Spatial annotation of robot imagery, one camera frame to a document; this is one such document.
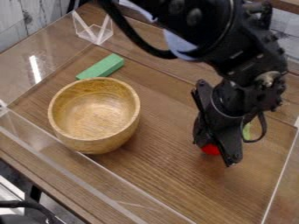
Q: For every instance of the red plush strawberry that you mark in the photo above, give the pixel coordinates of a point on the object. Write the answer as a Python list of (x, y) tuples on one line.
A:
[(210, 148)]

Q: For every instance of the wooden bowl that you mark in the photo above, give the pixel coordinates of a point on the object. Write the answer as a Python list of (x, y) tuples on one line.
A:
[(93, 114)]

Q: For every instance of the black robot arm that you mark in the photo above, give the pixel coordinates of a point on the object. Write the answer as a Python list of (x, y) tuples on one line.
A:
[(225, 34)]

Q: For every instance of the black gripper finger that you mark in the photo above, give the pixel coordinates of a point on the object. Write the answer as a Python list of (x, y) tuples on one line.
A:
[(229, 147), (200, 132)]

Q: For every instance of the green rectangular block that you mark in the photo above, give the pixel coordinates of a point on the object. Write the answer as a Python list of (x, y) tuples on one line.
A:
[(102, 68)]

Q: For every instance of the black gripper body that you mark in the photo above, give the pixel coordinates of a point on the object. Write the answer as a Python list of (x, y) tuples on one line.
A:
[(228, 105)]

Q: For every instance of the clear acrylic corner bracket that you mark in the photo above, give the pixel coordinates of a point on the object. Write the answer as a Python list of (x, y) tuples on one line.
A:
[(96, 34)]

